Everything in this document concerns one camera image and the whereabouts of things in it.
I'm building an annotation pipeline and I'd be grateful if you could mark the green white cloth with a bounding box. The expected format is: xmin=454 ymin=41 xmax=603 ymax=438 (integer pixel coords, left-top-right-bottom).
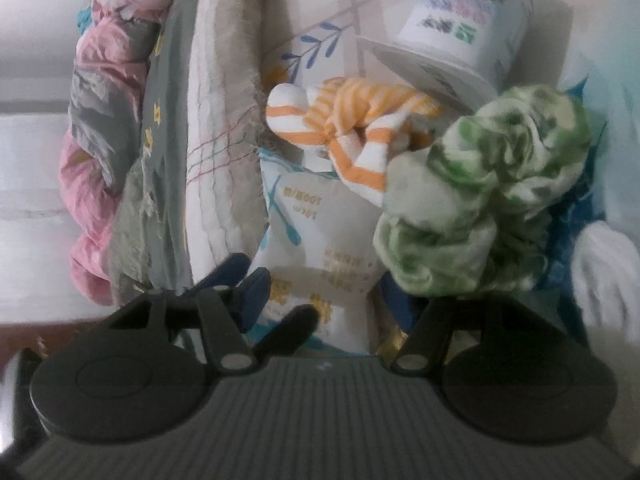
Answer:
xmin=373 ymin=84 xmax=591 ymax=297

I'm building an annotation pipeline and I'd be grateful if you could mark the orange striped towel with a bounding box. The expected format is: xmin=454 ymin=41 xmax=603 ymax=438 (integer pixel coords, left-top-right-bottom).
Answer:
xmin=266 ymin=77 xmax=446 ymax=207

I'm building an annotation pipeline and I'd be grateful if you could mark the white blue tissue pack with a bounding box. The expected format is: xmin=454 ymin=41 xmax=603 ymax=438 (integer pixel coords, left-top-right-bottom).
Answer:
xmin=250 ymin=150 xmax=384 ymax=356

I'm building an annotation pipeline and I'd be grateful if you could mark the white fleece blanket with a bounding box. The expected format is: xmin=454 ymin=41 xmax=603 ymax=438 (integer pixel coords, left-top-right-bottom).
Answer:
xmin=184 ymin=0 xmax=268 ymax=282

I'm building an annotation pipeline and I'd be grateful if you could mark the pink grey duvet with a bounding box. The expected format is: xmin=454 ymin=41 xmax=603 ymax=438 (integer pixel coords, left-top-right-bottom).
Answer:
xmin=58 ymin=0 xmax=172 ymax=306

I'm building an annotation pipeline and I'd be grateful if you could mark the white wipes canister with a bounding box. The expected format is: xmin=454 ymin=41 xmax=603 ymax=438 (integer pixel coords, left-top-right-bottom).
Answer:
xmin=357 ymin=0 xmax=533 ymax=112

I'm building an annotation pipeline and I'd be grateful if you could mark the white plastic bag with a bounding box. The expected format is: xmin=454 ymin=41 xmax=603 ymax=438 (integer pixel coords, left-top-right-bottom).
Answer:
xmin=546 ymin=0 xmax=639 ymax=344

